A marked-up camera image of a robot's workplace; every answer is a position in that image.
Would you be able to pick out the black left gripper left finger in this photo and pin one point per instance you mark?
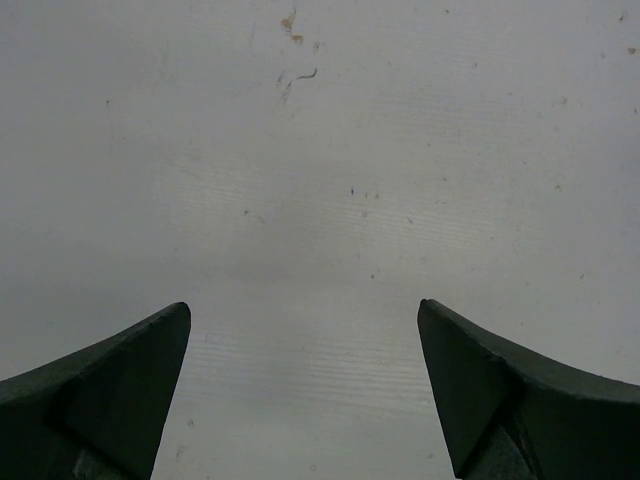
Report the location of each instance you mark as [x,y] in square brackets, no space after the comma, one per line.
[99,412]

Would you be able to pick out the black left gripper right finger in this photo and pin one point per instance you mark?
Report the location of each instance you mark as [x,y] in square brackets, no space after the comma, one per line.
[507,412]

